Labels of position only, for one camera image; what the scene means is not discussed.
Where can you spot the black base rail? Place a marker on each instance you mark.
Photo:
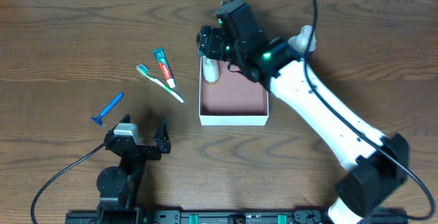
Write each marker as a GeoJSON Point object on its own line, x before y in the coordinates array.
{"type": "Point", "coordinates": [177, 217]}

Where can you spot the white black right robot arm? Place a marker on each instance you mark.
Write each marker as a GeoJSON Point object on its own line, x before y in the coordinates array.
{"type": "Point", "coordinates": [376, 165]}

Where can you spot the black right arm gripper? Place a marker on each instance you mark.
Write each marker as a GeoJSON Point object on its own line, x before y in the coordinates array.
{"type": "Point", "coordinates": [208, 41]}

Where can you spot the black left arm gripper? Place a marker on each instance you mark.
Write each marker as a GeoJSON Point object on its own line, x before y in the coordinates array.
{"type": "Point", "coordinates": [143, 149]}

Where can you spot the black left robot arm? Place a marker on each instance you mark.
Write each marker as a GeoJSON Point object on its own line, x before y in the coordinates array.
{"type": "Point", "coordinates": [119, 185]}

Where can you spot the white box, pink inside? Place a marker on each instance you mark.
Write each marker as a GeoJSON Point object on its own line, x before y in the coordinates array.
{"type": "Point", "coordinates": [231, 100]}

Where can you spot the red green toothpaste tube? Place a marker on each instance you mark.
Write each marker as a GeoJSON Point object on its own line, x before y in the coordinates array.
{"type": "Point", "coordinates": [161, 58]}

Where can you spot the dark blue clear bottle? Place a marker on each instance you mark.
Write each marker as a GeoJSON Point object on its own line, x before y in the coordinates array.
{"type": "Point", "coordinates": [301, 41]}

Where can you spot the white cream tube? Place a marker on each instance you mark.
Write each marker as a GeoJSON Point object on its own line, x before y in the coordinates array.
{"type": "Point", "coordinates": [210, 70]}

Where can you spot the blue disposable razor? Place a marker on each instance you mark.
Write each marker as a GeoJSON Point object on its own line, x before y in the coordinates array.
{"type": "Point", "coordinates": [108, 108]}

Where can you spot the green white toothbrush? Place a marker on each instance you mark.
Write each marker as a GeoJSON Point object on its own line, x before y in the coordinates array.
{"type": "Point", "coordinates": [144, 70]}

